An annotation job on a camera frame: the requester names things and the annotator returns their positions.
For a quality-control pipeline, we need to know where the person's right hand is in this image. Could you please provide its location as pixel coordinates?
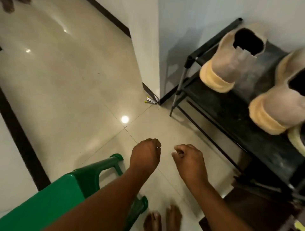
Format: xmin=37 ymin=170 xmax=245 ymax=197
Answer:
xmin=171 ymin=143 xmax=208 ymax=190

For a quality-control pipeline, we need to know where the person's left hand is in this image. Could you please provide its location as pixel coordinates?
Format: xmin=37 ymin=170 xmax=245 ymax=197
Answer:
xmin=129 ymin=138 xmax=162 ymax=175

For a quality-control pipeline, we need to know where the beige suede shoe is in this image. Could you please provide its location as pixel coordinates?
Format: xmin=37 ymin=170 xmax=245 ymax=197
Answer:
xmin=199 ymin=23 xmax=267 ymax=93
xmin=248 ymin=47 xmax=305 ymax=135

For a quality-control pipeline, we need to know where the green sneaker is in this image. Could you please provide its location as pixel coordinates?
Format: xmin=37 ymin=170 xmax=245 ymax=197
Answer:
xmin=287 ymin=125 xmax=305 ymax=157

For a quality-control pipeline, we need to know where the person's right forearm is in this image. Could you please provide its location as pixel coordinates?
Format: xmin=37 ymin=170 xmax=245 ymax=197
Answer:
xmin=188 ymin=181 xmax=253 ymax=231

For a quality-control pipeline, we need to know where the person's left forearm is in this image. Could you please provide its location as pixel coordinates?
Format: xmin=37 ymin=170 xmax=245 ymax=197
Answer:
xmin=44 ymin=166 xmax=155 ymax=231

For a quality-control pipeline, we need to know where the person's right foot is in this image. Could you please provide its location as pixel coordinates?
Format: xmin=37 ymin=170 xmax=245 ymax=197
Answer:
xmin=166 ymin=204 xmax=183 ymax=231

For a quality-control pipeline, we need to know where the person's foot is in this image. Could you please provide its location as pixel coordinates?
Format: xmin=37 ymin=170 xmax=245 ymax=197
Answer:
xmin=166 ymin=204 xmax=183 ymax=231
xmin=1 ymin=0 xmax=15 ymax=14
xmin=143 ymin=211 xmax=162 ymax=231

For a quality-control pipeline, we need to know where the person's left foot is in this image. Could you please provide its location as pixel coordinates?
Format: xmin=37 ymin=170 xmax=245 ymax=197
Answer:
xmin=143 ymin=211 xmax=162 ymax=231

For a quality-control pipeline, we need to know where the dark skirting strip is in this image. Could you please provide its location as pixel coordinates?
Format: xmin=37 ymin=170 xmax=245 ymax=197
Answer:
xmin=0 ymin=87 xmax=51 ymax=192
xmin=142 ymin=82 xmax=160 ymax=104
xmin=85 ymin=0 xmax=132 ymax=38

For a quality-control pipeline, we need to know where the black metal shoe rack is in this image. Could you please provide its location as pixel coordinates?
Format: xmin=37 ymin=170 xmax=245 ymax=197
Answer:
xmin=169 ymin=18 xmax=305 ymax=203

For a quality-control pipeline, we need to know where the green plastic stool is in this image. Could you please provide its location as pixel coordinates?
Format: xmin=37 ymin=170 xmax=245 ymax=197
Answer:
xmin=0 ymin=153 xmax=149 ymax=231

